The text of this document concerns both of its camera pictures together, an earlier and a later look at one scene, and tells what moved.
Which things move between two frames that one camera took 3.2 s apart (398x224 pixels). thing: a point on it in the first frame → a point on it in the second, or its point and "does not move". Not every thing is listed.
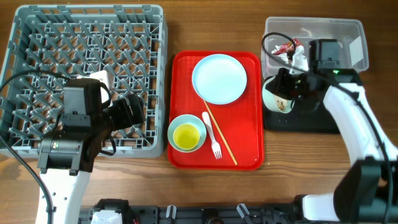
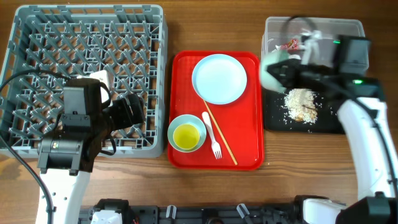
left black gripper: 125,119 does not move
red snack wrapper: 288,47 does not move
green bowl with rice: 274,102 → 270,59
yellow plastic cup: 186,136 does not move
